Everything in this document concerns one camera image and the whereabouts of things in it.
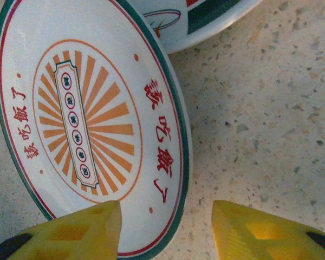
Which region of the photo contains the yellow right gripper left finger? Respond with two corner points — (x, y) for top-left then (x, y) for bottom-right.
(0, 200), (123, 260)

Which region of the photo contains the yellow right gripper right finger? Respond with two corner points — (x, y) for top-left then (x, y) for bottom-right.
(211, 199), (325, 260)

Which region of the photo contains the orange sunburst plate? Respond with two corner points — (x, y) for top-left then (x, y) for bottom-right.
(0, 0), (193, 260)

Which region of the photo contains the wide green rim plate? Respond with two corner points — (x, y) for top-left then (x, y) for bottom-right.
(129, 0), (263, 55)

